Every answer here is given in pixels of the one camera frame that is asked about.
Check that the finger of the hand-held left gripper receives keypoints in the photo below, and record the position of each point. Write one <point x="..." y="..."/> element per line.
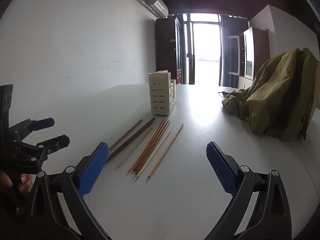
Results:
<point x="58" y="141"/>
<point x="45" y="123"/>

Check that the white air conditioner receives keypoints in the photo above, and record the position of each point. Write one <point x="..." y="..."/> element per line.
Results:
<point x="157" y="5"/>

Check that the olive green jacket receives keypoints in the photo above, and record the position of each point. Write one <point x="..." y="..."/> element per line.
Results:
<point x="280" y="92"/>

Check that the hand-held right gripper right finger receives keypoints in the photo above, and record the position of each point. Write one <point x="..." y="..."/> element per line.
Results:
<point x="222" y="170"/>

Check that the person's left hand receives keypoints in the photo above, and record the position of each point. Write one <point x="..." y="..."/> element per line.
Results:
<point x="23" y="181"/>

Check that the glass balcony door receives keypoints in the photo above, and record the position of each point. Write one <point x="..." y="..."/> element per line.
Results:
<point x="206" y="52"/>

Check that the group of wooden chopsticks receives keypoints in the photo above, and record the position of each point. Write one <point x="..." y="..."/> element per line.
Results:
<point x="152" y="142"/>

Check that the dark brown wardrobe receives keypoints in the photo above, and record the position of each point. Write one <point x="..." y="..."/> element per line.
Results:
<point x="167" y="50"/>

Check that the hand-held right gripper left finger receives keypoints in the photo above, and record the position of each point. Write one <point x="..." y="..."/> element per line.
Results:
<point x="93" y="170"/>

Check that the grey curtain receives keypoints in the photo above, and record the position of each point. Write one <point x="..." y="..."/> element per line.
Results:
<point x="232" y="52"/>

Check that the cream slotted utensil holder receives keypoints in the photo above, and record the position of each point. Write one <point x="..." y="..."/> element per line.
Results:
<point x="160" y="95"/>

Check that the brown and white cabinet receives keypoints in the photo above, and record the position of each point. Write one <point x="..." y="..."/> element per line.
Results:
<point x="252" y="55"/>

